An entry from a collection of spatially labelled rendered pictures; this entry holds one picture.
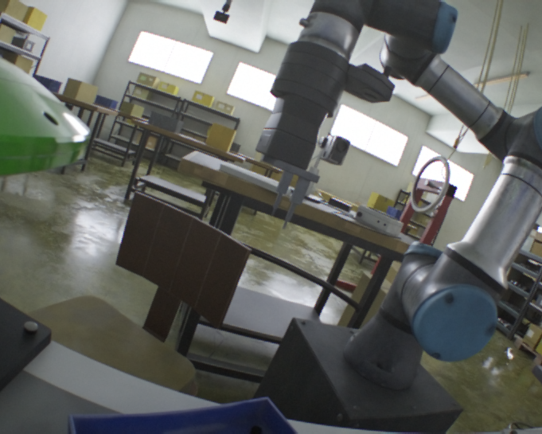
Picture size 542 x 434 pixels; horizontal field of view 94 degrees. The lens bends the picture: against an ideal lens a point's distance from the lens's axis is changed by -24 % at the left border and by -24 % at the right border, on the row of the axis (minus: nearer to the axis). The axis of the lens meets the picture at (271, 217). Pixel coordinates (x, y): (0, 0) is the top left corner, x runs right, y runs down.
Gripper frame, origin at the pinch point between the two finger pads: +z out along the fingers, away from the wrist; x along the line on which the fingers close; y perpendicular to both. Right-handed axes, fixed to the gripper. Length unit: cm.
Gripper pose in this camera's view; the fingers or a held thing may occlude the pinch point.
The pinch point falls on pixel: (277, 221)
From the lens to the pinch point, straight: 37.0
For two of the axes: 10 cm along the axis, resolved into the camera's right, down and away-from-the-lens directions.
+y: -9.0, -3.1, -3.1
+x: 2.3, 2.6, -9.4
